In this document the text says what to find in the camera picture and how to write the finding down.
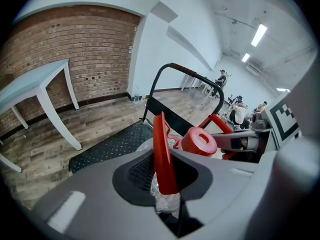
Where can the long ceiling light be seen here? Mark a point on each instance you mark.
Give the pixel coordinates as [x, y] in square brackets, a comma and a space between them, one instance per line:
[259, 35]

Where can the black platform trolley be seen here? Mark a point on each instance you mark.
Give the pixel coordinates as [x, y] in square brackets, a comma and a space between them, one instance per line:
[117, 145]

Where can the small green-label container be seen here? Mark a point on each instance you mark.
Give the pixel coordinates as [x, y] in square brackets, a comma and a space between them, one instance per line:
[137, 97]

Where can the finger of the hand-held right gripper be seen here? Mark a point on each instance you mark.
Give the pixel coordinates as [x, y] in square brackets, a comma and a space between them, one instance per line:
[241, 157]
[236, 140]

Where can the light blue table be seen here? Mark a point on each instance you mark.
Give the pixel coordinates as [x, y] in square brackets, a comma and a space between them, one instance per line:
[30, 81]

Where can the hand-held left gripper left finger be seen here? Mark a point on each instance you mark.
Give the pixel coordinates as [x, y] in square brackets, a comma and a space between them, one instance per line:
[105, 204]

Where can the white table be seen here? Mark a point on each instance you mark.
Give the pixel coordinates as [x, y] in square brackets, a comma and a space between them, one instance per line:
[195, 82]

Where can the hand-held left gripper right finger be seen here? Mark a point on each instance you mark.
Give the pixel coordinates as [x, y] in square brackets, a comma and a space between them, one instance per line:
[240, 199]

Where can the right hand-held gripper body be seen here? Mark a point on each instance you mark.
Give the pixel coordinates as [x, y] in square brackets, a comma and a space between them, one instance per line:
[280, 124]

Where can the short ceiling light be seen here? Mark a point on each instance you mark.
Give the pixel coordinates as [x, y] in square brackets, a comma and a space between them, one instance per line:
[245, 57]

